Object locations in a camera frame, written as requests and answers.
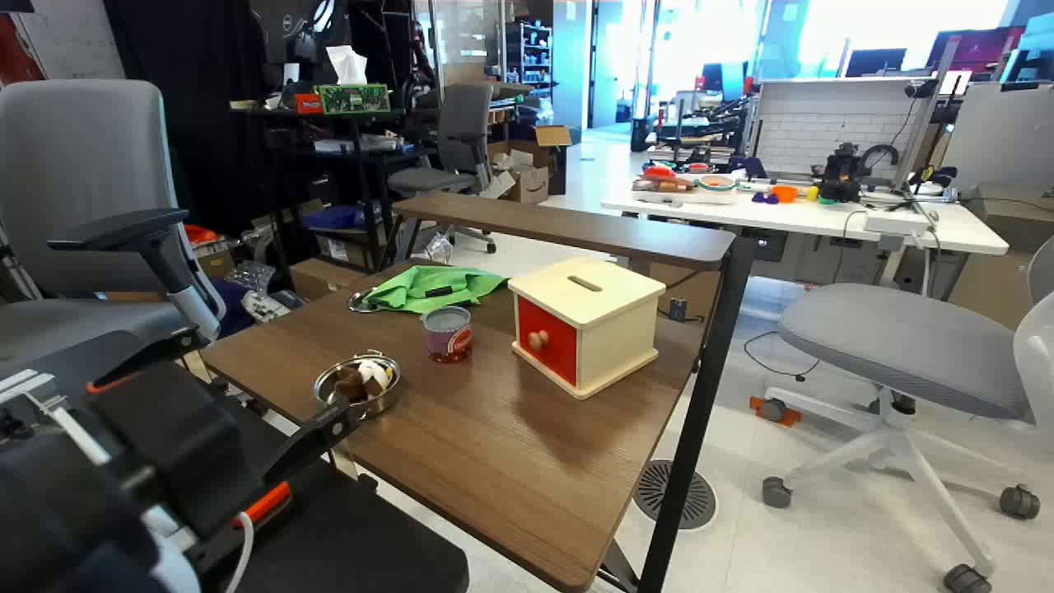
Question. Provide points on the orange object on desk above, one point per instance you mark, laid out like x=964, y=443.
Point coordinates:
x=662, y=180

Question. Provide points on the small metal pot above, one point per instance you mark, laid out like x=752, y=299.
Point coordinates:
x=328, y=383

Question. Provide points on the brown raised table shelf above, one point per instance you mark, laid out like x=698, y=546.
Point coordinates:
x=572, y=224

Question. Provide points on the white desk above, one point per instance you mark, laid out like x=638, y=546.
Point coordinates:
x=812, y=217

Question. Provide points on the grey office chair with armrest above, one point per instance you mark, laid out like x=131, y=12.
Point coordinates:
x=88, y=177

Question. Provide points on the red box on shelf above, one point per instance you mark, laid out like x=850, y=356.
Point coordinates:
x=308, y=104

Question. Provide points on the blue plastic bin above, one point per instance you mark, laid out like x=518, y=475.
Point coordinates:
x=334, y=217

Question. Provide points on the purple screen monitor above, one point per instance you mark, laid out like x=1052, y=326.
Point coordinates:
x=972, y=55

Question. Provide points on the black device on desk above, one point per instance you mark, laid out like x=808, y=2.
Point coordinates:
x=840, y=171

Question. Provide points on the dark grey office chair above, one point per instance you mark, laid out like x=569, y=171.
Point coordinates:
x=463, y=127

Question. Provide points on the tin can with purple label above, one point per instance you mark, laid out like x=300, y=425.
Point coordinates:
x=450, y=336

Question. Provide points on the grey armless swivel chair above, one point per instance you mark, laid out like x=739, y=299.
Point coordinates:
x=900, y=340

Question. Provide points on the blue screen monitor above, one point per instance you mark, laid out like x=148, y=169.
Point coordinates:
x=1034, y=66

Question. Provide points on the dark screen monitor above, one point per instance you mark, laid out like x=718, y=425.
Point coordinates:
x=873, y=61

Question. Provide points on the black perforated mounting platform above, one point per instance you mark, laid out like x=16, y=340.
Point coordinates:
x=184, y=440

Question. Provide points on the green cloth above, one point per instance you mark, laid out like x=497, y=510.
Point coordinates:
x=440, y=288

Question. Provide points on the green tissue box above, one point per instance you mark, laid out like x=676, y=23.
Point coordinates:
x=356, y=100

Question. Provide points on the grey desk partition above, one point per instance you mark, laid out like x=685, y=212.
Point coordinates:
x=998, y=135

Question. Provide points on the brown and white toy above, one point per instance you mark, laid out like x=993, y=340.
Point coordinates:
x=360, y=381

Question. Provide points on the white pegboard panel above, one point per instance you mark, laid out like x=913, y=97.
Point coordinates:
x=812, y=121

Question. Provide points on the round floor cover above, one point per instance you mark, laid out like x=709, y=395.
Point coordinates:
x=701, y=500

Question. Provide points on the black metal table leg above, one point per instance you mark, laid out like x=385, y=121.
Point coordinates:
x=701, y=383

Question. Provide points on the light grey chair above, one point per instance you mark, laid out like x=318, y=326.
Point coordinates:
x=1040, y=362

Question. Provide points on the wooden box with red drawer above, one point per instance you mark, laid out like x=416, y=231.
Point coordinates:
x=593, y=329

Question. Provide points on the small orange desk item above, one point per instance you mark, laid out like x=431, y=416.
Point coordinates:
x=784, y=195

